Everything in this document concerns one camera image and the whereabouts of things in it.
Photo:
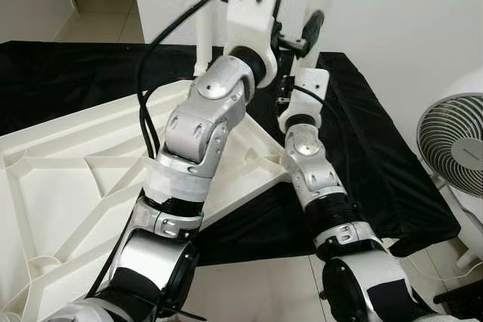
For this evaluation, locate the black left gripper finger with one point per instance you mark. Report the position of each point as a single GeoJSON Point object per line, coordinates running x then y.
{"type": "Point", "coordinates": [313, 29]}

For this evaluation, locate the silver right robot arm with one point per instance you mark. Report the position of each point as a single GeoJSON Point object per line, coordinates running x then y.
{"type": "Point", "coordinates": [313, 171]}

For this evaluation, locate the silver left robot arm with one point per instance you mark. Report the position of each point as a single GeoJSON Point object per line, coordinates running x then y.
{"type": "Point", "coordinates": [200, 126]}

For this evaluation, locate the black storage rack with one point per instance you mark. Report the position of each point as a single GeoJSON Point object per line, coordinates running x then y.
{"type": "Point", "coordinates": [462, 303]}

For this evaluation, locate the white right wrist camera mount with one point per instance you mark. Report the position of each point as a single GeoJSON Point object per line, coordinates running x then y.
{"type": "Point", "coordinates": [311, 84]}

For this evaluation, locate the white pedestal fan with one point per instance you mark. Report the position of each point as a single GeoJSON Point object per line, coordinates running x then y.
{"type": "Point", "coordinates": [453, 145]}

